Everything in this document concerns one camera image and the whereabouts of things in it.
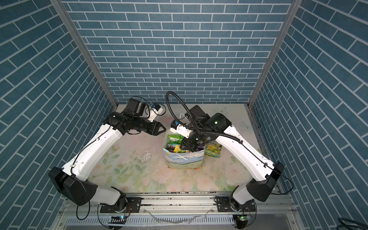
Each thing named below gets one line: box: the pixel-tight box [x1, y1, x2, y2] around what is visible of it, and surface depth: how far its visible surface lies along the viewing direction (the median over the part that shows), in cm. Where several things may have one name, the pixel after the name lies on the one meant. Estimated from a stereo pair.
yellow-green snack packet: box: [173, 144, 187, 154], surface depth 71 cm
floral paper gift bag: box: [162, 130, 205, 170], surface depth 74 cm
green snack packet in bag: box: [166, 134, 185, 145], surface depth 81 cm
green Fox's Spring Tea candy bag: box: [204, 141, 223, 158], surface depth 93 cm
